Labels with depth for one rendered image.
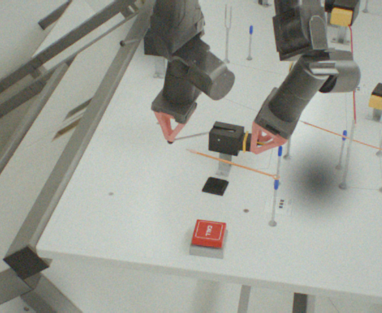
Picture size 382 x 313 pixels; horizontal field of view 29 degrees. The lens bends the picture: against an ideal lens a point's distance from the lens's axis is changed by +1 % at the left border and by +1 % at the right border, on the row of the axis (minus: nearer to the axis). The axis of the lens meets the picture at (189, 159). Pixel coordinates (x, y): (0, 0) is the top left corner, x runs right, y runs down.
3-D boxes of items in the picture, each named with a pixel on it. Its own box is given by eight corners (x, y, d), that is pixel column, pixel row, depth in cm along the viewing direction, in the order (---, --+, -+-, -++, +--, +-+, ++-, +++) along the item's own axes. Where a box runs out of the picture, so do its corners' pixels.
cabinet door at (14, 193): (-95, 317, 145) (23, 257, 129) (10, 155, 188) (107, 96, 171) (-87, 324, 146) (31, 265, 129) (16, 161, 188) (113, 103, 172)
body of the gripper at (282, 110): (300, 112, 132) (322, 83, 127) (286, 143, 124) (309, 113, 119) (269, 92, 132) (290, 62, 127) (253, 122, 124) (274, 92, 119)
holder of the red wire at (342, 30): (360, 26, 186) (367, -15, 179) (347, 49, 176) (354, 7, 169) (341, 23, 187) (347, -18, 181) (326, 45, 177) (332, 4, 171)
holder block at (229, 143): (214, 138, 137) (215, 120, 135) (243, 144, 136) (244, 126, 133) (208, 150, 134) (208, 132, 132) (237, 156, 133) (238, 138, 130)
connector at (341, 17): (350, 23, 172) (352, 10, 170) (348, 27, 170) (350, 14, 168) (332, 19, 173) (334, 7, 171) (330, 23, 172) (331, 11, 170)
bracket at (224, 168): (222, 160, 140) (223, 139, 137) (234, 163, 139) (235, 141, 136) (215, 174, 137) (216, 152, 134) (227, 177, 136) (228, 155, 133)
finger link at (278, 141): (276, 147, 135) (302, 113, 129) (266, 169, 130) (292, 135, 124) (245, 128, 135) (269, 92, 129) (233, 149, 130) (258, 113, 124)
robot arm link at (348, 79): (272, 30, 125) (308, 15, 118) (321, 31, 131) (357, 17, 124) (282, 99, 124) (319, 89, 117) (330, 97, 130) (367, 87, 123)
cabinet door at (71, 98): (12, 154, 188) (109, 95, 172) (76, 54, 231) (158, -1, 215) (17, 159, 189) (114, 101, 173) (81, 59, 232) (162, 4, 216)
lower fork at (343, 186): (347, 190, 133) (359, 125, 125) (337, 189, 133) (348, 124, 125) (347, 184, 135) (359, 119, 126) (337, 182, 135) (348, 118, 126)
